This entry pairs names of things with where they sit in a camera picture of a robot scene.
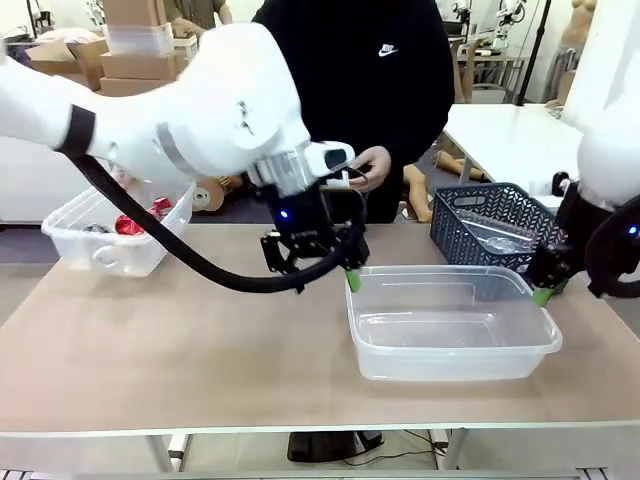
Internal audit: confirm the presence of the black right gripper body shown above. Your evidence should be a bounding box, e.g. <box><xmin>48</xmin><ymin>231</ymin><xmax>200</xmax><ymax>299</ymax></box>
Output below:
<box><xmin>553</xmin><ymin>181</ymin><xmax>617</xmax><ymax>272</ymax></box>

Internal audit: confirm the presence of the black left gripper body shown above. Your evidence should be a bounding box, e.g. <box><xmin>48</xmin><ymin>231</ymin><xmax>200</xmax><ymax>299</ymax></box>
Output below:
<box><xmin>264</xmin><ymin>183</ymin><xmax>336</xmax><ymax>252</ymax></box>

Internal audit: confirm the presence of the dark grey perforated basket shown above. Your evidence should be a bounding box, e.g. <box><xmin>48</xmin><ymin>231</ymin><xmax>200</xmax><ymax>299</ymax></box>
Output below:
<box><xmin>430</xmin><ymin>182</ymin><xmax>565</xmax><ymax>276</ymax></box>

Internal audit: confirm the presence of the clear plastic bin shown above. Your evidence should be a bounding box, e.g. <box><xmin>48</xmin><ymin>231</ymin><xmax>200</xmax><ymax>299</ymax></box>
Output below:
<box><xmin>40</xmin><ymin>178</ymin><xmax>198</xmax><ymax>278</ymax></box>
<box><xmin>345</xmin><ymin>264</ymin><xmax>563</xmax><ymax>383</ymax></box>

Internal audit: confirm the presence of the person's left forearm black sleeve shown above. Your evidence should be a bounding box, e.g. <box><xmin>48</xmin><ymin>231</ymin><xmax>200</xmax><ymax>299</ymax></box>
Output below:
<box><xmin>383</xmin><ymin>97</ymin><xmax>456</xmax><ymax>167</ymax></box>

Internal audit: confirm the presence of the person's left hand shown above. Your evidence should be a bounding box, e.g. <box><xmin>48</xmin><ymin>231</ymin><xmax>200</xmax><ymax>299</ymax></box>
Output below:
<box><xmin>349</xmin><ymin>146</ymin><xmax>394</xmax><ymax>192</ymax></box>

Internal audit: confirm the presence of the crushed clear plastic bottle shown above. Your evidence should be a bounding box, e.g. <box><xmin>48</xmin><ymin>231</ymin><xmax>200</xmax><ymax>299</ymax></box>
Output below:
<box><xmin>461</xmin><ymin>209</ymin><xmax>540</xmax><ymax>255</ymax></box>

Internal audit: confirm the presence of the tan mannequin torso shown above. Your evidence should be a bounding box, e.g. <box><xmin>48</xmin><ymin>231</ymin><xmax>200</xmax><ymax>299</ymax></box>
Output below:
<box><xmin>191</xmin><ymin>175</ymin><xmax>245</xmax><ymax>215</ymax></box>

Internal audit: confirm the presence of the white work table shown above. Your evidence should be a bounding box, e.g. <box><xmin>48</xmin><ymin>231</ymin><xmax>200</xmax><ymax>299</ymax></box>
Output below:
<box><xmin>441</xmin><ymin>102</ymin><xmax>585</xmax><ymax>202</ymax></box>

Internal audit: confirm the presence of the crushed red can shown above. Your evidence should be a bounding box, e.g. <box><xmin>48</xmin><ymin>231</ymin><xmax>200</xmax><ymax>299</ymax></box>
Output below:
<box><xmin>149</xmin><ymin>196</ymin><xmax>175</xmax><ymax>220</ymax></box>
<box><xmin>114</xmin><ymin>214</ymin><xmax>147</xmax><ymax>237</ymax></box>

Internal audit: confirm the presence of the tan mannequin leg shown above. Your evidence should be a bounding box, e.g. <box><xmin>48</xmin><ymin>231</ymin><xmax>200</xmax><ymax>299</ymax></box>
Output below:
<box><xmin>431</xmin><ymin>148</ymin><xmax>490</xmax><ymax>183</ymax></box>

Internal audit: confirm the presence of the person in black hoodie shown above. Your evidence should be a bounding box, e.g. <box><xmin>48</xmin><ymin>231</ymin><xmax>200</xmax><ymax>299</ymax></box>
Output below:
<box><xmin>251</xmin><ymin>0</ymin><xmax>456</xmax><ymax>225</ymax></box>

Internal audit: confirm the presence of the black tripod pole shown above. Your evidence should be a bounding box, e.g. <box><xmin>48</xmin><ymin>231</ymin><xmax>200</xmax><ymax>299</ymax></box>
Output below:
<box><xmin>516</xmin><ymin>0</ymin><xmax>554</xmax><ymax>105</ymax></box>

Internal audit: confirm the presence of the black foot pedal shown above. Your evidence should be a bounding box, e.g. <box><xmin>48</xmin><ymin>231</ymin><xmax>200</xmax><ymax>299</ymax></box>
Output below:
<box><xmin>286</xmin><ymin>430</ymin><xmax>384</xmax><ymax>464</ymax></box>

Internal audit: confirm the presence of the white table leg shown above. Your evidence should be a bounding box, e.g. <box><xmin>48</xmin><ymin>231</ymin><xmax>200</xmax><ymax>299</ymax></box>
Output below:
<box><xmin>441</xmin><ymin>428</ymin><xmax>470</xmax><ymax>472</ymax></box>

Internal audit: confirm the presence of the white plastic crate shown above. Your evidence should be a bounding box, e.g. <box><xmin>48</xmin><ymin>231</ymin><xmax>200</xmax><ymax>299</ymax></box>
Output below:
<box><xmin>106</xmin><ymin>23</ymin><xmax>175</xmax><ymax>56</ymax></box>

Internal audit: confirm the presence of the tall cardboard box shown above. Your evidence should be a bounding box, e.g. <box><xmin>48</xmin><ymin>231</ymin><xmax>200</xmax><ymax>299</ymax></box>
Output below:
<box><xmin>102</xmin><ymin>0</ymin><xmax>169</xmax><ymax>27</ymax></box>

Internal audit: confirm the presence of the open cardboard box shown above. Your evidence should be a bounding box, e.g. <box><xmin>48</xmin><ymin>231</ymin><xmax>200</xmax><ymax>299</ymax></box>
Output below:
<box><xmin>26</xmin><ymin>38</ymin><xmax>110</xmax><ymax>93</ymax></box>

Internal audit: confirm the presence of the black sleeved right arm cable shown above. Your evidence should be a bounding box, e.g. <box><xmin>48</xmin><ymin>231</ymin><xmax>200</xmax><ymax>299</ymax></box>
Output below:
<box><xmin>583</xmin><ymin>196</ymin><xmax>640</xmax><ymax>300</ymax></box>

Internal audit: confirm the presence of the black sleeved arm cable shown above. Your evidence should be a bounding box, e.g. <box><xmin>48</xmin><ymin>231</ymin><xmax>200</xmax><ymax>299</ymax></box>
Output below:
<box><xmin>583</xmin><ymin>196</ymin><xmax>640</xmax><ymax>300</ymax></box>
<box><xmin>64</xmin><ymin>148</ymin><xmax>370</xmax><ymax>296</ymax></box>

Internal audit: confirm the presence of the thin black camera cable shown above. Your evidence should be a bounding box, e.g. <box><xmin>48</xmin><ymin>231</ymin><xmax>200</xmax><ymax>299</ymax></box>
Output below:
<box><xmin>348</xmin><ymin>166</ymin><xmax>372</xmax><ymax>242</ymax></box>

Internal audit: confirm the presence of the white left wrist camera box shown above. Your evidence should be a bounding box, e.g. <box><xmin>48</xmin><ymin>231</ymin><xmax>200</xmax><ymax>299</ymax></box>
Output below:
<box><xmin>320</xmin><ymin>170</ymin><xmax>352</xmax><ymax>193</ymax></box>

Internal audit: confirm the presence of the black sleeved left arm cable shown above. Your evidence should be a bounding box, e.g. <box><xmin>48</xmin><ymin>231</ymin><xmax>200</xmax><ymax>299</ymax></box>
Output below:
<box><xmin>64</xmin><ymin>148</ymin><xmax>370</xmax><ymax>296</ymax></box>

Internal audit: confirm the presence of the thin black pedal cable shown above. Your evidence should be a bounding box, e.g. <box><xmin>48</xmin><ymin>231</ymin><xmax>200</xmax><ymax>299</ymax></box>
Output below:
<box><xmin>349</xmin><ymin>428</ymin><xmax>452</xmax><ymax>462</ymax></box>

